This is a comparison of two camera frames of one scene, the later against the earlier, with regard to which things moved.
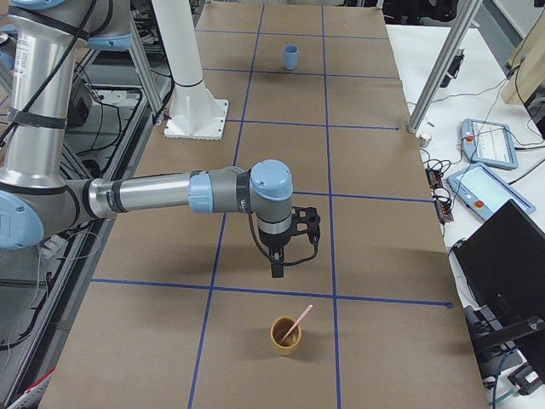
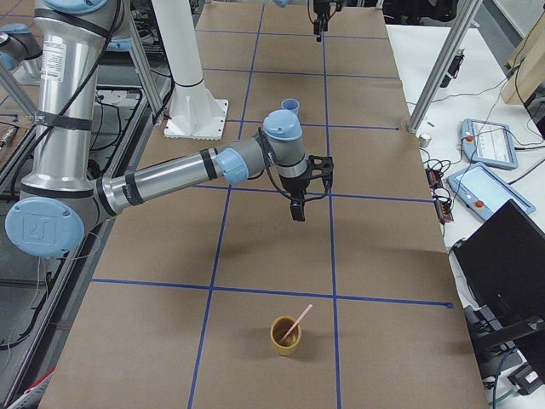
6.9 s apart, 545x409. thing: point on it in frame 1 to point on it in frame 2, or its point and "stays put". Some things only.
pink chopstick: (298, 322) stays put
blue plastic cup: (290, 56) to (291, 105)
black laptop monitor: (502, 261) stays put
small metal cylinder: (424, 140) stays put
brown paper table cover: (183, 313) stays put
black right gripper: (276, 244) to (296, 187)
